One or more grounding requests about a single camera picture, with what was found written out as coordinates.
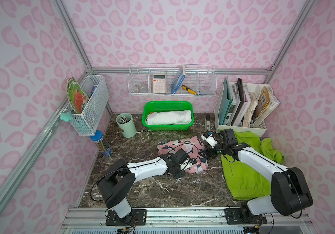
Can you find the yellow utility knife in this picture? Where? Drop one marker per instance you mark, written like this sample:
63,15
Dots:
189,90

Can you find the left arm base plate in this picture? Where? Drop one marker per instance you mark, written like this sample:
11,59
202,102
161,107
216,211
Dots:
135,218

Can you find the lime green garment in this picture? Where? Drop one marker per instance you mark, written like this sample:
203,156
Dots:
244,182

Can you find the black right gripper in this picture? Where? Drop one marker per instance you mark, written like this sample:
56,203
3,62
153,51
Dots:
214,146

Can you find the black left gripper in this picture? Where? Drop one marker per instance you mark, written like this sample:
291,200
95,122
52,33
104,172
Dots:
187,161

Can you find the clear wire wall shelf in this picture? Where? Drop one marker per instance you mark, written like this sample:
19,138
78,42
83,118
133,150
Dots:
200,78

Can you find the white mesh wall basket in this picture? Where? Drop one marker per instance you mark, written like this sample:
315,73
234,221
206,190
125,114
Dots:
96,88

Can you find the blue book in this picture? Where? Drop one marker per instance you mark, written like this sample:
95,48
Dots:
178,80

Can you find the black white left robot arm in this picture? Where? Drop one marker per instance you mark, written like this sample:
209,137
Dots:
117,181

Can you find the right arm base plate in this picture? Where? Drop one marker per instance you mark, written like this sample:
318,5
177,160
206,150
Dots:
237,216

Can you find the pink calculator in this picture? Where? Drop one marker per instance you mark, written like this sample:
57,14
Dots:
158,83

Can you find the blue lid pencil jar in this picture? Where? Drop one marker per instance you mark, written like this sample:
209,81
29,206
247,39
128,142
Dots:
102,144

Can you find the brown paper envelopes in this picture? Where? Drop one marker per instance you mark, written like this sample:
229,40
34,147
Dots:
267,103

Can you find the green plastic basket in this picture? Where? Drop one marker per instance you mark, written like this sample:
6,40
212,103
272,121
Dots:
165,106

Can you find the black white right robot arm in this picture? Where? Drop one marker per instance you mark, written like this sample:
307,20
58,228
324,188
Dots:
289,189

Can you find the white file organizer rack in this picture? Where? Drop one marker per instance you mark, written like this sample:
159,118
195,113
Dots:
252,92

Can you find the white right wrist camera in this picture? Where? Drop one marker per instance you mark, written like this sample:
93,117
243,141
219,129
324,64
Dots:
209,139

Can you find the green red paper packet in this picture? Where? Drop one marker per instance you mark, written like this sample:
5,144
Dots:
77,98

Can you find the white rolled cloth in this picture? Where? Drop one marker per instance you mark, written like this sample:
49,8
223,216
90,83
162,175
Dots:
169,118

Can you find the small glass dish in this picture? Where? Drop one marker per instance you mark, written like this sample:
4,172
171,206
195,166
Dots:
143,88

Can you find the pink shark print shorts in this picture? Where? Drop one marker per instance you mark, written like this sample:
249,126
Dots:
192,146

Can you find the mint green cup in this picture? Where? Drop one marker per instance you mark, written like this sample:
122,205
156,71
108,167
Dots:
126,124

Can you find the black remote control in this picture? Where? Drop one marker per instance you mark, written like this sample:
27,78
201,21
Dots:
207,122

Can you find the dark green folder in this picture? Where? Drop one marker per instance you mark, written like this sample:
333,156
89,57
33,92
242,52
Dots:
226,101

